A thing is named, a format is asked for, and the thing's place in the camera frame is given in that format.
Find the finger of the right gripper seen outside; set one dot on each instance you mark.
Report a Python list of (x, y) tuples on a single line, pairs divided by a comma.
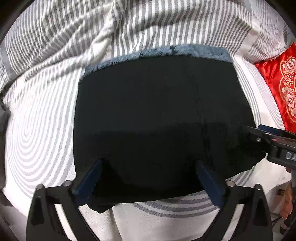
[(273, 134)]

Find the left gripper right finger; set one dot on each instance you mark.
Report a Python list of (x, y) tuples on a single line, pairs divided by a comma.
[(254, 222)]

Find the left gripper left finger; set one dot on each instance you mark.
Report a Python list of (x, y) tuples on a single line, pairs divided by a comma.
[(43, 222)]

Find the black trousers with blue trim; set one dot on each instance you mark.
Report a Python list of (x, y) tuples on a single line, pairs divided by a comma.
[(144, 117)]

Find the person right hand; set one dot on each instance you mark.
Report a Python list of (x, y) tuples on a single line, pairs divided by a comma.
[(287, 206)]

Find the red embroidered cushion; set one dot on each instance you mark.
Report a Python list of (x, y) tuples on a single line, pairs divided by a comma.
[(279, 75)]

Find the white patterned mattress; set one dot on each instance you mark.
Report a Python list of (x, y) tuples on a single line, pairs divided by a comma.
[(41, 96)]

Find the striped grey white duvet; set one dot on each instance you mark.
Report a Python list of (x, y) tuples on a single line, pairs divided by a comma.
[(78, 33)]

